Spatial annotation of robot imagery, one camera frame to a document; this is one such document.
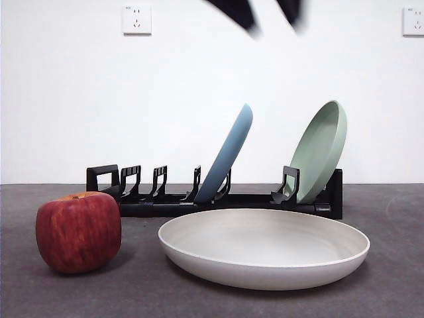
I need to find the cream plate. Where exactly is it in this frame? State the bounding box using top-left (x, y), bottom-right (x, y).
top-left (158, 207), bottom-right (371, 292)

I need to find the red apple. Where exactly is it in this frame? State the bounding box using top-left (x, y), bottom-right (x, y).
top-left (35, 191), bottom-right (123, 274)

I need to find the blue plate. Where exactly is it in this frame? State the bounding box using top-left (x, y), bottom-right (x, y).
top-left (193, 103), bottom-right (254, 203)

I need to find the green plate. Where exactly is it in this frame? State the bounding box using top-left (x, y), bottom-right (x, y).
top-left (286, 100), bottom-right (348, 205)

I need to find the black plate rack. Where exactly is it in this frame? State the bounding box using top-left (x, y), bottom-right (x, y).
top-left (85, 164), bottom-right (344, 220)

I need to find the white wall socket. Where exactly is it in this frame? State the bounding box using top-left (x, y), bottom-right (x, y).
top-left (402, 6), bottom-right (424, 37)
top-left (122, 5), bottom-right (153, 36)

